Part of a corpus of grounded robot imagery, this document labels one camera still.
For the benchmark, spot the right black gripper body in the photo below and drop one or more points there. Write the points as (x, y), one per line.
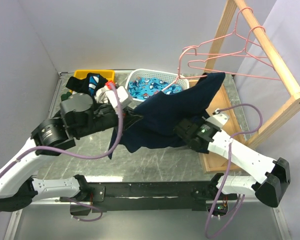
(191, 146)

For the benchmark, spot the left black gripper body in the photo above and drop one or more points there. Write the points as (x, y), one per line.
(105, 119)

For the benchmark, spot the navy blue t shirt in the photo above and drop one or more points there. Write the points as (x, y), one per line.
(162, 112)

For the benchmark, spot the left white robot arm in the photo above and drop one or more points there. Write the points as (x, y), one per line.
(79, 116)

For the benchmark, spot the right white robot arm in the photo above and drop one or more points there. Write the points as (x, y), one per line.
(267, 179)

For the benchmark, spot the white crumpled garment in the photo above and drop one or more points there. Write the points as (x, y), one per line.
(101, 95)

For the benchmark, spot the blue shark print cloth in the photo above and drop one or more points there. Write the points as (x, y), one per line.
(144, 87)

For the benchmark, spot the white plastic basket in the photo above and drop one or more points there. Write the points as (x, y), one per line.
(176, 84)

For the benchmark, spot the black garment with blue print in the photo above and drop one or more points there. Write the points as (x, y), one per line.
(89, 85)

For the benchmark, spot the yellow plastic bin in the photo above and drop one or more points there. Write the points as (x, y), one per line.
(109, 74)

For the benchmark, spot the wooden clothes rack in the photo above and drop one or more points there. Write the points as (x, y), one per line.
(292, 106)

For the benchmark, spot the dark green garment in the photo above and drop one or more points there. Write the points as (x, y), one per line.
(65, 96)

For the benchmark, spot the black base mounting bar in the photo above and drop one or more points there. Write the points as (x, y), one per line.
(141, 196)

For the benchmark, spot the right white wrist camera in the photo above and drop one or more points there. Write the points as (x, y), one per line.
(218, 118)

